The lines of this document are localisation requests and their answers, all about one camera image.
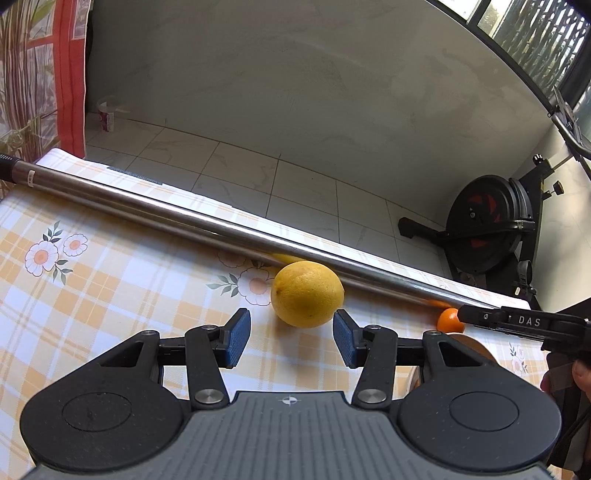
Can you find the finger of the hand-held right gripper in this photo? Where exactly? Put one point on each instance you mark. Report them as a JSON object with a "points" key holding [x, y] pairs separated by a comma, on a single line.
{"points": [[480, 316]]}

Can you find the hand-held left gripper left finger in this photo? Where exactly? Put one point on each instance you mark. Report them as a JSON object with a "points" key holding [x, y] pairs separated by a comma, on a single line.
{"points": [[238, 339]]}

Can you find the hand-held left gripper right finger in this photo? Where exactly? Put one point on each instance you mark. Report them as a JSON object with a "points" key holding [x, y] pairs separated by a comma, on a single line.
{"points": [[344, 339]]}

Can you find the beige round plate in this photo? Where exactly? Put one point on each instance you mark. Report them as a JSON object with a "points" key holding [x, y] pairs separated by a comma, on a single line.
{"points": [[471, 346]]}

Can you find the large yellow lemon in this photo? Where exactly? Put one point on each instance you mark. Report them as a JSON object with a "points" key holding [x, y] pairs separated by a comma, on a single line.
{"points": [[307, 294]]}

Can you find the person's right hand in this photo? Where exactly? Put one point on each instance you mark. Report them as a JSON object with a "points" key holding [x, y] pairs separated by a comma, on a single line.
{"points": [[582, 376]]}

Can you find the orange tangerine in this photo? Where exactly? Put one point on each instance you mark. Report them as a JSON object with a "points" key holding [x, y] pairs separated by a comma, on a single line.
{"points": [[449, 322]]}

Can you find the black exercise bike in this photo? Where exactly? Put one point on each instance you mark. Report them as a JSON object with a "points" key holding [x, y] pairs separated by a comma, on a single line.
{"points": [[489, 217]]}

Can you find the long steel pole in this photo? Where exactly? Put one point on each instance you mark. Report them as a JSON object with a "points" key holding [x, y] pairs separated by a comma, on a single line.
{"points": [[184, 219]]}

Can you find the plaid floral tablecloth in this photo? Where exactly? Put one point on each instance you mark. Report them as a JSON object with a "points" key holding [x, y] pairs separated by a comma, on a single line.
{"points": [[115, 286]]}

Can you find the window with metal grille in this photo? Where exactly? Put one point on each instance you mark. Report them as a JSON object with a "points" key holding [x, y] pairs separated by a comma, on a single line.
{"points": [[531, 37]]}

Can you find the red patterned curtain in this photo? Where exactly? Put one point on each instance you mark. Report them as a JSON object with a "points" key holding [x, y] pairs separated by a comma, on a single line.
{"points": [[32, 83]]}

